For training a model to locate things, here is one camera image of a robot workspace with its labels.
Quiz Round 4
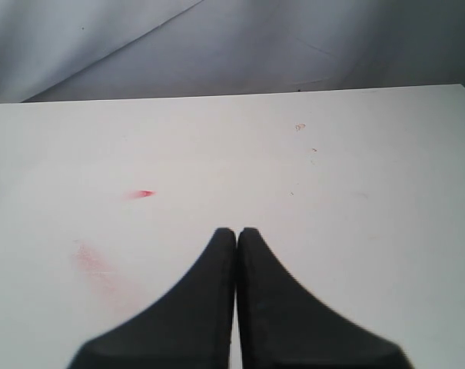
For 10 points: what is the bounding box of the grey backdrop cloth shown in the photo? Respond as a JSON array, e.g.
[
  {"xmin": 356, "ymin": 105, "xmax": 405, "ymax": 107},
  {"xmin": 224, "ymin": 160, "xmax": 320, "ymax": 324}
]
[{"xmin": 0, "ymin": 1, "xmax": 465, "ymax": 103}]

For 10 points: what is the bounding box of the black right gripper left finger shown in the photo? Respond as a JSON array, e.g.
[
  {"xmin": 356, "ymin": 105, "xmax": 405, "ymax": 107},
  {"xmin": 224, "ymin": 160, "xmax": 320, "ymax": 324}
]
[{"xmin": 71, "ymin": 228, "xmax": 236, "ymax": 368}]

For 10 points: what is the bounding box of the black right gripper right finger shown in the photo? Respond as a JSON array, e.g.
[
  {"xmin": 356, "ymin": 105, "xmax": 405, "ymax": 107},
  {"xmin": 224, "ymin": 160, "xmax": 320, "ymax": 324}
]
[{"xmin": 236, "ymin": 228, "xmax": 412, "ymax": 368}]

